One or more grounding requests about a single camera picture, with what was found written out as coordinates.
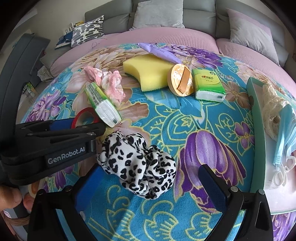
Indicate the green tissue pack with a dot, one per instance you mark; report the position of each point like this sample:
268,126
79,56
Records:
102,105
208,85

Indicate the cream lace cloth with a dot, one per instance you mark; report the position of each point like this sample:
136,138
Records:
272,105

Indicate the red tape roll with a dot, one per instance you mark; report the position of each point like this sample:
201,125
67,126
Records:
84,117

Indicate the light blue face mask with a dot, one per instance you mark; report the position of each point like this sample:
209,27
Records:
285,144

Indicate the yellow sponge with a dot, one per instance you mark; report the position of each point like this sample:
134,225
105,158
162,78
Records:
150,71

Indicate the floral blue blanket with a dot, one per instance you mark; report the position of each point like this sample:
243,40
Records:
194,132

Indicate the grey and lilac cushion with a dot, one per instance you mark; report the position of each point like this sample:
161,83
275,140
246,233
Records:
250,33

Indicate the leopard print scrunchie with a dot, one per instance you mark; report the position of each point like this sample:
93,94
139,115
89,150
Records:
144,170

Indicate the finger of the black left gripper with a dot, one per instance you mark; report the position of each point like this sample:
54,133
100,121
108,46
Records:
79,135
63,124

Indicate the black white patterned cushion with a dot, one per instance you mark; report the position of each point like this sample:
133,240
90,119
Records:
88,31

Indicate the grey velvet cushion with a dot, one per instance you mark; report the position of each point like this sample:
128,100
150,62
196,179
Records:
159,14

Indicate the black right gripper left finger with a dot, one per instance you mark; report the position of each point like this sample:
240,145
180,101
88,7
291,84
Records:
44,223

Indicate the pink satin scrunchie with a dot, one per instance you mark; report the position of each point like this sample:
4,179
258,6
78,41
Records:
109,82

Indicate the purple wipes packet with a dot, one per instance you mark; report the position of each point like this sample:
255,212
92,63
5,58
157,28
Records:
160,52

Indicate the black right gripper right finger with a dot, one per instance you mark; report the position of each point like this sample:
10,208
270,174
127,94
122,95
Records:
256,224

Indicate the round orange compact case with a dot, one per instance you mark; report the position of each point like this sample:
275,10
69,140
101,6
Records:
180,81

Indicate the person's left hand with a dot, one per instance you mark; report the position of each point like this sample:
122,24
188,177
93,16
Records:
12,197

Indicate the grey sofa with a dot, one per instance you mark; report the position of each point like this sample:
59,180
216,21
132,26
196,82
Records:
206,16

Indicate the teal white box tray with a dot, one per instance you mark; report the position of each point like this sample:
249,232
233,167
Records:
280,199

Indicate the pink sofa seat cover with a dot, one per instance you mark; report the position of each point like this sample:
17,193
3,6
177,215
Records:
186,37

